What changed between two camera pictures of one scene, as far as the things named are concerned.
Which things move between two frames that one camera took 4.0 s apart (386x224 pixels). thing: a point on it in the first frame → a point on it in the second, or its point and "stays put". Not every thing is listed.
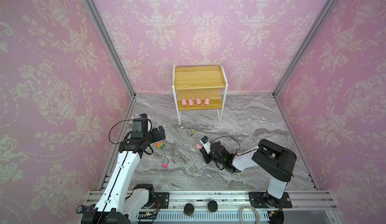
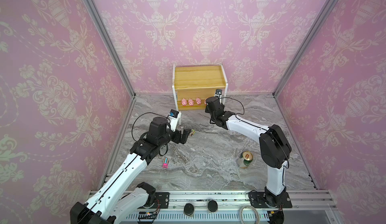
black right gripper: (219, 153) → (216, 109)
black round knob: (189, 209) stays put
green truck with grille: (191, 132) stays put
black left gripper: (157, 136) → (185, 135)
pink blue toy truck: (165, 162) stays put
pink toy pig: (191, 102) stays put
